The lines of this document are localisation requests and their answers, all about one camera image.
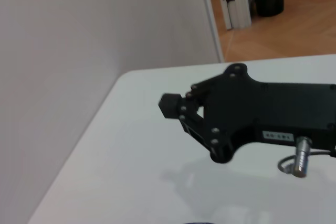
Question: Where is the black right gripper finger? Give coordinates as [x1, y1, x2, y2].
[159, 73, 229, 111]

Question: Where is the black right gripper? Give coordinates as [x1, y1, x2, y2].
[159, 63, 336, 164]

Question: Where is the white door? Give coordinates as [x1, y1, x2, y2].
[215, 0, 253, 29]

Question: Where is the right arm cable silver plug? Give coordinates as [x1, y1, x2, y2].
[277, 136, 336, 178]

